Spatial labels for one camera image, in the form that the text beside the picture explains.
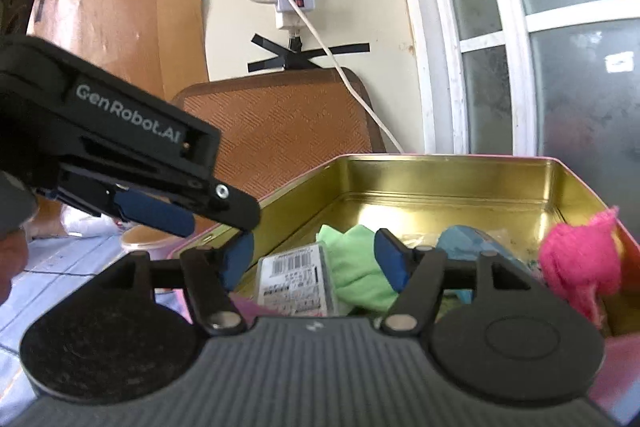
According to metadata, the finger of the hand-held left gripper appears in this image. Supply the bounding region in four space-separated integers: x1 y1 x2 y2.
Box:
167 178 262 233
112 185 195 239

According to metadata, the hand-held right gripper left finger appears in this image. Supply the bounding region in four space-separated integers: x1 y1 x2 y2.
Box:
102 232 256 338

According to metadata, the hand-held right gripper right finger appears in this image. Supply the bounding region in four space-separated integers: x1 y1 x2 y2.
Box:
374 228 543 335

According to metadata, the green cloth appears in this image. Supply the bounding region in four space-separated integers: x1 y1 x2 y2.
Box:
316 224 401 313

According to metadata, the clear packet with barcode label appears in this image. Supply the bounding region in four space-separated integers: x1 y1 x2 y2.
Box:
256 243 339 318

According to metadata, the blue packet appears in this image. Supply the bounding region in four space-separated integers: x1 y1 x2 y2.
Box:
437 225 532 304

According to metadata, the pink tin box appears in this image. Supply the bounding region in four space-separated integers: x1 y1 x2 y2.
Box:
167 153 640 425

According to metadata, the pink fluffy cloth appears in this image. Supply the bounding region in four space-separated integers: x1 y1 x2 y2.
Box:
539 206 623 333

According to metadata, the person's left hand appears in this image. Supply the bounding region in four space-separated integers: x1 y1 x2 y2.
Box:
0 229 29 308

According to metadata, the plastic bag with white roll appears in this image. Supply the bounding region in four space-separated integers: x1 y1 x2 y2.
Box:
60 204 124 238

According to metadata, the brown woven board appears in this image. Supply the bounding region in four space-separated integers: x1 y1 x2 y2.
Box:
170 68 387 208

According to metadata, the wood grain panel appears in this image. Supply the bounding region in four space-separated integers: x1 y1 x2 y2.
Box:
25 0 210 240

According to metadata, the black tape cross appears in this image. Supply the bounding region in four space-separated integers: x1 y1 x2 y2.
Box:
247 33 371 73

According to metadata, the white window sticker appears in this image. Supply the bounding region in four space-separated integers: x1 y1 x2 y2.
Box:
603 51 636 73

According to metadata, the white power cable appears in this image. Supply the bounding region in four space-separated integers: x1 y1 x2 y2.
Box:
276 0 406 154

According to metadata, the white frame window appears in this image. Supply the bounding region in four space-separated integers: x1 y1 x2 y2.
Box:
384 0 640 158

